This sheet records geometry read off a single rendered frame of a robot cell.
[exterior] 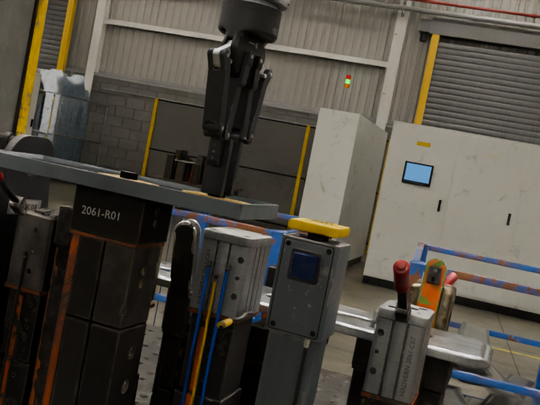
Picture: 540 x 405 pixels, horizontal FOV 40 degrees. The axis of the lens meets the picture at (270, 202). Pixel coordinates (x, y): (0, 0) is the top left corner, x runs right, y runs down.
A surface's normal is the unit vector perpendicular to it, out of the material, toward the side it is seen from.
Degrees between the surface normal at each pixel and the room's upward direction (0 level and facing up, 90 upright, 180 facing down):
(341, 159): 90
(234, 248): 90
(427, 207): 90
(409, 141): 90
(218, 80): 99
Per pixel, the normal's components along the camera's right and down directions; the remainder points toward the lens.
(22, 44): 0.96, 0.20
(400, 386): -0.32, -0.01
